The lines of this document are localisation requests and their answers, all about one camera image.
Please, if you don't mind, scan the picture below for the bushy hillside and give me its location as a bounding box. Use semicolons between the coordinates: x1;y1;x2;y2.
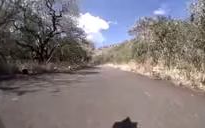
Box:
91;39;138;66

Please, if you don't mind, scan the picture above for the grey asphalt road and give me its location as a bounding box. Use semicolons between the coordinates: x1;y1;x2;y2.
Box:
0;65;205;128

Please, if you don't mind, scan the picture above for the dry leafy verge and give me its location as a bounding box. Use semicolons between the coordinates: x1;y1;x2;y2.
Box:
0;60;97;81

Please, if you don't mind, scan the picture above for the dry grass verge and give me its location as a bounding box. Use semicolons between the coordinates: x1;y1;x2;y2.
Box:
103;61;205;96

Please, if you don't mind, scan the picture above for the robot's own part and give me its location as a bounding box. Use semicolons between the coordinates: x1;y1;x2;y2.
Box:
111;116;139;128

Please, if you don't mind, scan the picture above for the row of bare trees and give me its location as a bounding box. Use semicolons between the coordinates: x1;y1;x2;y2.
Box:
0;0;96;75

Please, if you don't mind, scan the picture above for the row of dry bushes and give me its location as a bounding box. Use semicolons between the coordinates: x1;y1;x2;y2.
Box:
127;0;205;88

